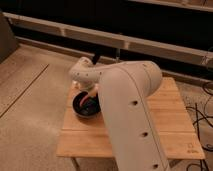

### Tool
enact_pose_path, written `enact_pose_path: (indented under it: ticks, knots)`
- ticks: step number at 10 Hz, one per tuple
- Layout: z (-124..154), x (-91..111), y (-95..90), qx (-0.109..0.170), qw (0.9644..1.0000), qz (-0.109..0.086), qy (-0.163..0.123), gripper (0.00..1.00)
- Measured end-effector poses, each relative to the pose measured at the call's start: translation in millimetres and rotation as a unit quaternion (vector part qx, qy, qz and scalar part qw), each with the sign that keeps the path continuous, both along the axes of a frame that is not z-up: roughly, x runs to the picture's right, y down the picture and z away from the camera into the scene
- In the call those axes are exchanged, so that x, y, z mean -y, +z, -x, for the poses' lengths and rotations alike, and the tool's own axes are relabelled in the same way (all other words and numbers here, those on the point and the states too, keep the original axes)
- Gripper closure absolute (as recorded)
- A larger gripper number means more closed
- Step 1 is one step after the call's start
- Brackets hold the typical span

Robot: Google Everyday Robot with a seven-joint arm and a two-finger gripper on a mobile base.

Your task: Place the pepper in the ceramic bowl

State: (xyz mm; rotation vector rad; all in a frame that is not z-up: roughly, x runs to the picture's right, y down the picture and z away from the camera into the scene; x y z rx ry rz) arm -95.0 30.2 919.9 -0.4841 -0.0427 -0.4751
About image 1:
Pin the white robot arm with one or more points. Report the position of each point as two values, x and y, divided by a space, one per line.
123 89

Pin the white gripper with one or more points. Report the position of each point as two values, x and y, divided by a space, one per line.
93 90

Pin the wooden table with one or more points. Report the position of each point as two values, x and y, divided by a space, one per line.
88 138

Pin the black ceramic bowl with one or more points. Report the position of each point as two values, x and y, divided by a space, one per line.
90 107

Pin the white shelf rail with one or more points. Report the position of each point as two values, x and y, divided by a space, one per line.
148 47

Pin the red pepper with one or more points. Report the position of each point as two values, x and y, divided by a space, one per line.
84 99

